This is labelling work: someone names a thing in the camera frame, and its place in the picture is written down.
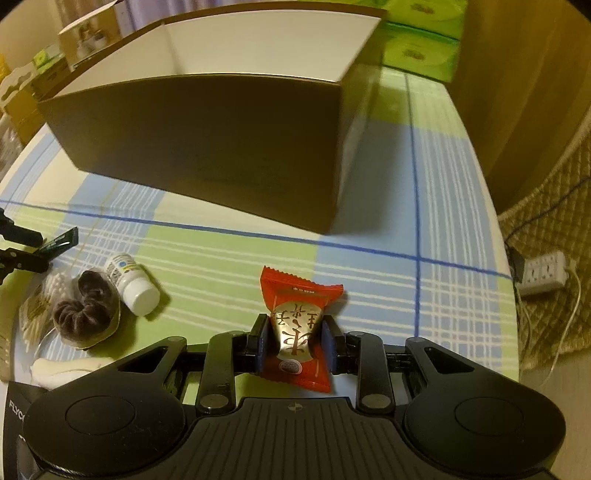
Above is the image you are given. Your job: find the red snack packet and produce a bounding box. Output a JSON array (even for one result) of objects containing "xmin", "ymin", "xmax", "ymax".
[{"xmin": 260, "ymin": 266, "xmax": 344, "ymax": 393}]

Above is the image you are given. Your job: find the brown hair scrunchie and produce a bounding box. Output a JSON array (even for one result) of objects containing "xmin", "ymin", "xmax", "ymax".
[{"xmin": 52, "ymin": 269, "xmax": 121, "ymax": 350}]

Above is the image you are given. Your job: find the cotton swabs bag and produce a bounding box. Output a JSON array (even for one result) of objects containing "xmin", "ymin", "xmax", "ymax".
[{"xmin": 18, "ymin": 272, "xmax": 73, "ymax": 352}]

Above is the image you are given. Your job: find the white pill bottle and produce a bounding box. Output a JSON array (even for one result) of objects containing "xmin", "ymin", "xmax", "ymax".
[{"xmin": 104, "ymin": 253, "xmax": 160, "ymax": 317}]

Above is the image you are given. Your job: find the white toothbrush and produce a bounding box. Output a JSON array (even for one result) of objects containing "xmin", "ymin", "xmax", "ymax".
[{"xmin": 31, "ymin": 357, "xmax": 128, "ymax": 390}]

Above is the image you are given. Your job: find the checkered tablecloth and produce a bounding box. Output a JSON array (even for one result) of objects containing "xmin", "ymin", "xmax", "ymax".
[{"xmin": 1, "ymin": 69, "xmax": 519, "ymax": 378}]

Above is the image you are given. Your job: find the black flyco box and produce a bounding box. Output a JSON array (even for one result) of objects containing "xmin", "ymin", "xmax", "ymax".
[{"xmin": 2, "ymin": 381, "xmax": 47, "ymax": 466}]

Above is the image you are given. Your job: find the brown cardboard boxes pile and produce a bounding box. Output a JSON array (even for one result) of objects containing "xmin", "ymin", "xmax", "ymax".
[{"xmin": 1, "ymin": 44, "xmax": 70, "ymax": 146}]

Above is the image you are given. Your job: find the quilted brown chair cushion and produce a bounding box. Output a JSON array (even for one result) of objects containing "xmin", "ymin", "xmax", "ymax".
[{"xmin": 499, "ymin": 136, "xmax": 590, "ymax": 370}]

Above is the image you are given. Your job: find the white power strip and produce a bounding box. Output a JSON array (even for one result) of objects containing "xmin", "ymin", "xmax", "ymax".
[{"xmin": 517, "ymin": 251, "xmax": 569, "ymax": 297}]

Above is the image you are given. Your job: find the white product box with photo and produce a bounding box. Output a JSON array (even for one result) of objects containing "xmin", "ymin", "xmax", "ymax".
[{"xmin": 58, "ymin": 1, "xmax": 122, "ymax": 69}]

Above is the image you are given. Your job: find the brown cardboard storage box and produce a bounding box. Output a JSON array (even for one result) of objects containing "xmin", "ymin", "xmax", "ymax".
[{"xmin": 39, "ymin": 1, "xmax": 386, "ymax": 234}]

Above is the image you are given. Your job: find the brown curtain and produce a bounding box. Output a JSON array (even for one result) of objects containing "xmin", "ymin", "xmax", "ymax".
[{"xmin": 448, "ymin": 1, "xmax": 590, "ymax": 212}]

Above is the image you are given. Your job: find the green tissue pack stack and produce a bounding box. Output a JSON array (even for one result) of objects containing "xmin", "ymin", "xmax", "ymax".
[{"xmin": 383, "ymin": 0, "xmax": 468, "ymax": 83}]

